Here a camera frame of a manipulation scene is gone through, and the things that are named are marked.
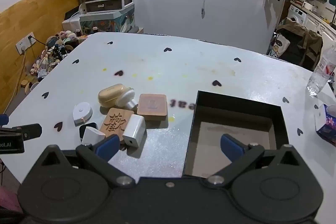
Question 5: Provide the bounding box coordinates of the carved wooden block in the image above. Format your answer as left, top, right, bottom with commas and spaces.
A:
101, 108, 132, 142

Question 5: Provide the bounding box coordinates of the pink cloth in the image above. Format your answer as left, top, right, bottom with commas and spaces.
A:
0, 185, 23, 214

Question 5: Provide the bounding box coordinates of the black cardboard box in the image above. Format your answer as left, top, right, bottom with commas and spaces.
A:
183, 90, 290, 178

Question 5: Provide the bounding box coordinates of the wall socket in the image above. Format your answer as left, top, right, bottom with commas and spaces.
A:
16, 32, 37, 54

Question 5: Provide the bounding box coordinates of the clear water bottle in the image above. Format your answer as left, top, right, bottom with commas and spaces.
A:
307, 44, 336, 96

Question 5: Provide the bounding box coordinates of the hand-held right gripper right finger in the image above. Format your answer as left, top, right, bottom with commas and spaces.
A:
206, 134, 315, 189

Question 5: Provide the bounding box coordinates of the duck print tote bag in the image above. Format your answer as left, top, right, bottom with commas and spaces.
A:
268, 32, 290, 58

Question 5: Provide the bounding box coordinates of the blue floral tissue box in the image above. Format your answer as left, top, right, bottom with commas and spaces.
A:
314, 104, 336, 147

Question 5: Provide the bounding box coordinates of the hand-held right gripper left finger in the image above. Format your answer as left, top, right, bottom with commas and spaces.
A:
25, 134, 136, 188

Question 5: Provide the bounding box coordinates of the washing machine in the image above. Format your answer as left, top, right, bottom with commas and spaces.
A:
287, 5, 309, 28

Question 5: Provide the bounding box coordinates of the white knob cap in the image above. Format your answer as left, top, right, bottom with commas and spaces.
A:
116, 90, 138, 110

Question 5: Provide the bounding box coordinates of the chair with brown jacket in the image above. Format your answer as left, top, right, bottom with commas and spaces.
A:
273, 18, 323, 71

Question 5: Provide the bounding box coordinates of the black rounded case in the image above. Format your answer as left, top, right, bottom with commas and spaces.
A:
79, 122, 105, 138

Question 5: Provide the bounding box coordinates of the white tape measure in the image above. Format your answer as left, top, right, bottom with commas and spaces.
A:
73, 102, 93, 126

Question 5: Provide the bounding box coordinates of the beige earbuds case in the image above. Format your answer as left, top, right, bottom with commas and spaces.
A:
98, 84, 133, 109

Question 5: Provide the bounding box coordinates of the white plug adapter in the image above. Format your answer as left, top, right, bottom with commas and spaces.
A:
82, 126, 106, 146

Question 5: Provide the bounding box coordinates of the patterned cabinet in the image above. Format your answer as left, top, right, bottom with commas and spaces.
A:
79, 7, 135, 36

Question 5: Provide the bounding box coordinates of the white cloth-covered box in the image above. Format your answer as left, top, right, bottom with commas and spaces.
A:
62, 13, 80, 35

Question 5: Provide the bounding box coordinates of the pile of plush toys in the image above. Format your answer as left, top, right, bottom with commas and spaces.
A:
22, 30, 88, 94

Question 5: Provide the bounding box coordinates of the white charger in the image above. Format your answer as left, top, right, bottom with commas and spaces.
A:
122, 114, 146, 148

